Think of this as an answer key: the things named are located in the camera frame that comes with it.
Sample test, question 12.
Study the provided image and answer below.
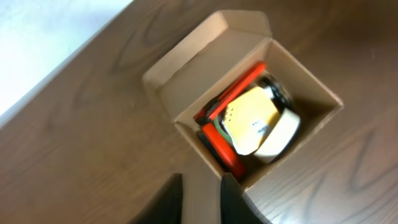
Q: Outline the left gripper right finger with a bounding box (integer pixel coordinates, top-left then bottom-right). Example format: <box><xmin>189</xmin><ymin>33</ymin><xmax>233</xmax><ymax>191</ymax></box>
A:
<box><xmin>220</xmin><ymin>173</ymin><xmax>272</xmax><ymax>224</ymax></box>

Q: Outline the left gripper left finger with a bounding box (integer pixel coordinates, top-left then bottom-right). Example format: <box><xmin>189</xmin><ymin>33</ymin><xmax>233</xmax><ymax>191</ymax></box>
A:
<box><xmin>128</xmin><ymin>173</ymin><xmax>183</xmax><ymax>224</ymax></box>

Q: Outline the red cylindrical lighter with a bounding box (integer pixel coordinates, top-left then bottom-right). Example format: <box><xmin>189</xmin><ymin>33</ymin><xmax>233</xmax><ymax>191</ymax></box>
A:
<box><xmin>200</xmin><ymin>123</ymin><xmax>246</xmax><ymax>179</ymax></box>

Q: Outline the green tape roll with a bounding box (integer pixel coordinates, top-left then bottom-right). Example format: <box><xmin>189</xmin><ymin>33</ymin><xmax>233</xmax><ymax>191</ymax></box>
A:
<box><xmin>213</xmin><ymin>117</ymin><xmax>233</xmax><ymax>145</ymax></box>

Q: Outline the white tape roll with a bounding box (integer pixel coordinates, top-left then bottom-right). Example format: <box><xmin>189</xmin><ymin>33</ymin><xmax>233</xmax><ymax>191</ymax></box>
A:
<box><xmin>254</xmin><ymin>108</ymin><xmax>300</xmax><ymax>163</ymax></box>

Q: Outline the red utility knife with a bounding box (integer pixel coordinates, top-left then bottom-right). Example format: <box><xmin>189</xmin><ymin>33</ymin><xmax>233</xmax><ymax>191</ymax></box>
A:
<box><xmin>193</xmin><ymin>61</ymin><xmax>266</xmax><ymax>125</ymax></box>

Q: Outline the brown cardboard box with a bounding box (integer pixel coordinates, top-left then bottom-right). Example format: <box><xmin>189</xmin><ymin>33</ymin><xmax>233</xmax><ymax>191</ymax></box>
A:
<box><xmin>142</xmin><ymin>10</ymin><xmax>343</xmax><ymax>190</ymax></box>

